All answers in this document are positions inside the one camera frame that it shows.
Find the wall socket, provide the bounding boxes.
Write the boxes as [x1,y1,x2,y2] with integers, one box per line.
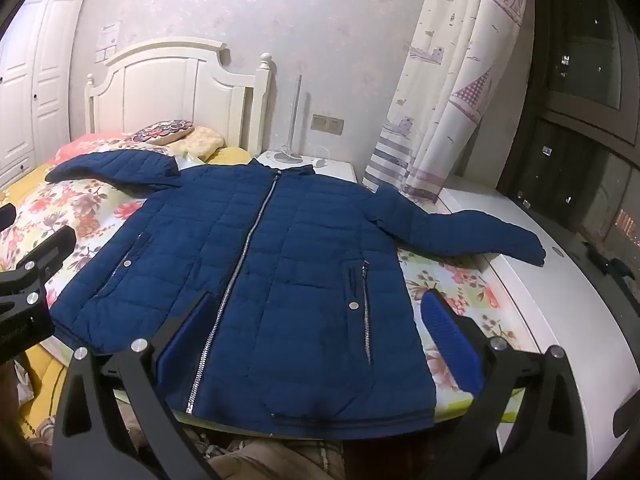
[311,114,345,136]

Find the white wardrobe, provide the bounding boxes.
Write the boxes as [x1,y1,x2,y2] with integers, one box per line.
[0,0,91,186]

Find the white nightstand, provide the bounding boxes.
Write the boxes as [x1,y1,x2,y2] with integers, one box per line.
[255,149,358,187]

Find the paper notes on wall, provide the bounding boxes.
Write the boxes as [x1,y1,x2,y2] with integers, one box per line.
[95,22,122,64]

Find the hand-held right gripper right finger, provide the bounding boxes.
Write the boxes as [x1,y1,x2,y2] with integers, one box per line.
[421,289,589,480]

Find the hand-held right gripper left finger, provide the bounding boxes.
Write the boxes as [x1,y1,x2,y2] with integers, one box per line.
[50,292,221,480]

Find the white window ledge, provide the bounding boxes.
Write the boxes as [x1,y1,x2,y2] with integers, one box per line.
[435,175,640,480]

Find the dark window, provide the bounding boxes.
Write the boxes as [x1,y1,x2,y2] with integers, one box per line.
[500,0,640,261]

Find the beige pillow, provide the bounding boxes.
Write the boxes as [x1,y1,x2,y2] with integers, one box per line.
[167,126,225,162]

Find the bed with floral sheet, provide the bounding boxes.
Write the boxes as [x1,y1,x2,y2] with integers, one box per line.
[0,130,531,426]

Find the printed white curtain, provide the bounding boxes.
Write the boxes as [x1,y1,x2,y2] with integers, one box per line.
[362,0,533,206]

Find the blue puffer jacket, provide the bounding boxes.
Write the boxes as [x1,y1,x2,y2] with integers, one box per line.
[45,151,547,433]

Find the embroidered floral pillow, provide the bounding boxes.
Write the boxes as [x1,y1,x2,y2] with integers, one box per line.
[127,119,196,147]

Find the white wooden bed headboard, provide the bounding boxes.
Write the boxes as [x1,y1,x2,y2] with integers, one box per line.
[84,37,276,158]

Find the slim desk lamp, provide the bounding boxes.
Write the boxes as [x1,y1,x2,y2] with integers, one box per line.
[270,75,317,167]

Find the yellow pillow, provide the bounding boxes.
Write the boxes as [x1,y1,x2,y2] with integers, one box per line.
[207,146,253,166]

